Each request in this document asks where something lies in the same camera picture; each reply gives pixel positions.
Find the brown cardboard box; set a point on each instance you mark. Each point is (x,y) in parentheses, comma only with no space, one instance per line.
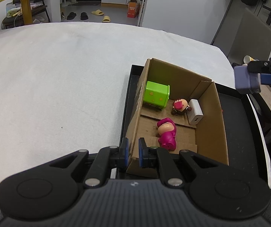
(211,123)

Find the green box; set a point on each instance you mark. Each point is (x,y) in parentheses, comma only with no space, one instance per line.
(155,94)

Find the black tray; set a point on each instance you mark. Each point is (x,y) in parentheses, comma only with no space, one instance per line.
(242,134)

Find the white paper cup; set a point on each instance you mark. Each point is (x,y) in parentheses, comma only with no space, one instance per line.
(249,59)

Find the white charger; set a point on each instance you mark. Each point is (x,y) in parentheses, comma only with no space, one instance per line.
(195,112)

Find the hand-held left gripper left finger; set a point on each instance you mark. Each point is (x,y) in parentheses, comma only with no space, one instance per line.
(125,152)

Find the magenta hooded figurine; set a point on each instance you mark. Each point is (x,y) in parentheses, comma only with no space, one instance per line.
(167,132)

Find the small brown figurine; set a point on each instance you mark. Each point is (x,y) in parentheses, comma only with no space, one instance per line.
(180,106)

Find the orange cardboard box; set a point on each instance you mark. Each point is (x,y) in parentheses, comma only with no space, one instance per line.
(133,9)

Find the white bed sheet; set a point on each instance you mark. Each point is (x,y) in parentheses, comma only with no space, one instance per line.
(55,87)

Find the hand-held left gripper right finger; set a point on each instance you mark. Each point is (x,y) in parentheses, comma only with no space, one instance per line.
(140,154)

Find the black slipper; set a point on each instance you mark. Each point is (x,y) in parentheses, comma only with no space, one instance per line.
(72,15)
(84,16)

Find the purple cube toy box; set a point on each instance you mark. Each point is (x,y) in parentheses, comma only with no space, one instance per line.
(245,80)

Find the yellow slipper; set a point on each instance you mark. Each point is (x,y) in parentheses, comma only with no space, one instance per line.
(97,12)
(106,19)

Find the grey board panel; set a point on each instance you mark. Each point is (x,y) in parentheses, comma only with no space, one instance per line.
(249,35)

